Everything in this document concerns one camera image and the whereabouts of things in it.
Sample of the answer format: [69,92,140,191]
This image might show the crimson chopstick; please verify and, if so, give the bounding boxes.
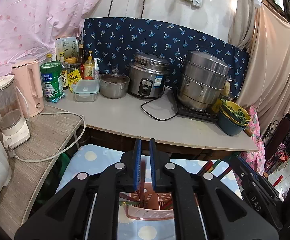
[197,160,213,176]

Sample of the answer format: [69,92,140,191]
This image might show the green chopstick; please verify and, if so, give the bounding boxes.
[208,159,221,173]

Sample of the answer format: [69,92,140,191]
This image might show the black power cable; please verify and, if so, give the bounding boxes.
[141,87,179,122]

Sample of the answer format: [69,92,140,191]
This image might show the beige hanging curtain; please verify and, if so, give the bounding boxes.
[228,0,290,132]

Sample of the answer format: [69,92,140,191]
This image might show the dark sauce bottle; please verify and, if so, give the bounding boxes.
[77,44,85,79]

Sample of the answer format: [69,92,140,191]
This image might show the yellow bowl with greens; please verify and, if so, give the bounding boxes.
[220,100,251,127]

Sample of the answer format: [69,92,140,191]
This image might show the dark red chopstick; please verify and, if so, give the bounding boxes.
[138,160,146,208]

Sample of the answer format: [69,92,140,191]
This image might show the yellow seasoning packet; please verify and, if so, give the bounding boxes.
[67,69,82,92]

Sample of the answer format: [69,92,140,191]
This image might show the grey wall switch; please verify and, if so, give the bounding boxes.
[192,0,202,8]

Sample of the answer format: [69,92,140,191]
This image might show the pink perforated utensil basket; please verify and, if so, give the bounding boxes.
[120,183,174,221]

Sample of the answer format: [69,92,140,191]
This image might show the pink electric kettle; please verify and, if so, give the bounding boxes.
[12,60,44,118]

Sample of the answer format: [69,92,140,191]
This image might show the white power cable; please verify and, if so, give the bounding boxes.
[7,112,87,163]

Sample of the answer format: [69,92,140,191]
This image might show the navy floral backsplash cloth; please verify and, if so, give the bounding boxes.
[83,17,249,98]

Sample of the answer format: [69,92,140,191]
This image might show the white blender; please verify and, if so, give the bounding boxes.
[0,75,30,151]

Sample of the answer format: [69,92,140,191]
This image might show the blue planet pattern tablecloth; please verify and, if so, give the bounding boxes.
[54,144,243,240]

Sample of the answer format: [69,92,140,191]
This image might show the pink floral cloth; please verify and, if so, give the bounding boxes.
[241,105,265,176]

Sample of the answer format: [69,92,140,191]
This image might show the large steel steamer pot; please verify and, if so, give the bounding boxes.
[175,51,235,112]

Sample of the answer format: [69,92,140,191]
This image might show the small steel pot glass lid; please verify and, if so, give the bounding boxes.
[99,69,130,99]

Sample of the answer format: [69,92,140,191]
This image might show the steel rice cooker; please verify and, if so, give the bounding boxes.
[128,52,169,99]

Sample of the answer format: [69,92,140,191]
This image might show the green cylindrical canister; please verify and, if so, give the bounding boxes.
[40,61,63,102]

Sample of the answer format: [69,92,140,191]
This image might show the pink patterned curtain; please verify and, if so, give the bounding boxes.
[0,0,99,77]

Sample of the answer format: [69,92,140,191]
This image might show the white pump bottle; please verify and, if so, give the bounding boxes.
[92,58,100,80]

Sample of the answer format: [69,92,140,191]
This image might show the blue bowl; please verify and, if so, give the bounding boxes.
[217,109,246,136]

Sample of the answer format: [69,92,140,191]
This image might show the white carton box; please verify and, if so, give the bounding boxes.
[55,37,79,60]

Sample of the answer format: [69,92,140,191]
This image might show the clear food storage container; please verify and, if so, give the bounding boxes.
[73,79,99,102]

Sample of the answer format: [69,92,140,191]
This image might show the black induction cooktop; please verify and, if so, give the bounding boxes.
[171,87,221,124]

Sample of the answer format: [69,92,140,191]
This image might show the bright red chopstick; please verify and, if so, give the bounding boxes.
[218,166,232,180]

